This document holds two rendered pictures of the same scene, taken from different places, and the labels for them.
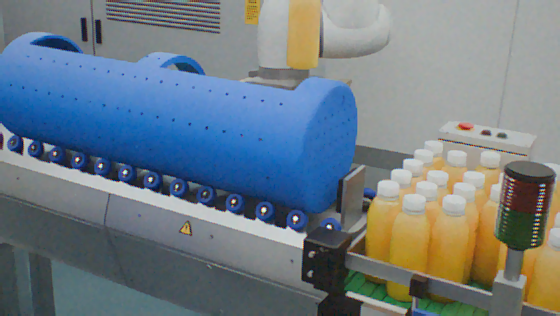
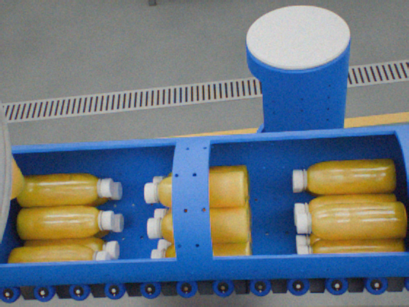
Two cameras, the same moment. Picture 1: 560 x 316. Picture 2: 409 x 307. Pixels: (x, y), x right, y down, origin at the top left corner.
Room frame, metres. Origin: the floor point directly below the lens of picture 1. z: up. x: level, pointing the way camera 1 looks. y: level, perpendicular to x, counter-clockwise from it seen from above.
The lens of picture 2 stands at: (2.24, 0.07, 2.02)
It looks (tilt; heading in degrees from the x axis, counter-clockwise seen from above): 47 degrees down; 161
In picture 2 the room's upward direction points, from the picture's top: 10 degrees counter-clockwise
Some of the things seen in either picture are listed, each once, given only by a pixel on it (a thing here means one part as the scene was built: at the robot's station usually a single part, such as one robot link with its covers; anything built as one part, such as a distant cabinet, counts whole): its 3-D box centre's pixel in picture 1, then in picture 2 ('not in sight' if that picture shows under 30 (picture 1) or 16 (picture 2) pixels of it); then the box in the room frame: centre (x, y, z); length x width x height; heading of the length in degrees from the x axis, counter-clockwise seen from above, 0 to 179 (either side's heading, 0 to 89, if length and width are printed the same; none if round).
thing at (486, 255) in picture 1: (494, 238); not in sight; (1.15, -0.42, 0.99); 0.07 x 0.07 x 0.18
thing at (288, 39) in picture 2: not in sight; (297, 36); (1.09, 0.77, 1.03); 0.28 x 0.28 x 0.01
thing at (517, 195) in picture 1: (526, 189); not in sight; (0.81, -0.32, 1.23); 0.06 x 0.06 x 0.04
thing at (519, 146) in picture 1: (484, 152); not in sight; (1.46, -0.47, 1.05); 0.20 x 0.10 x 0.10; 62
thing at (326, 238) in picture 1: (327, 259); not in sight; (1.11, -0.10, 0.95); 0.10 x 0.07 x 0.10; 152
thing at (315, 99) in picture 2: not in sight; (297, 147); (1.09, 0.77, 0.59); 0.28 x 0.28 x 0.88
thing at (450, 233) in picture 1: (447, 251); not in sight; (1.09, -0.31, 0.99); 0.07 x 0.07 x 0.18
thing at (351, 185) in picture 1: (349, 198); not in sight; (1.30, -0.15, 0.99); 0.10 x 0.02 x 0.12; 152
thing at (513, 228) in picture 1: (521, 221); not in sight; (0.81, -0.32, 1.18); 0.06 x 0.06 x 0.05
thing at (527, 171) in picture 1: (520, 224); not in sight; (0.81, -0.32, 1.18); 0.06 x 0.06 x 0.16
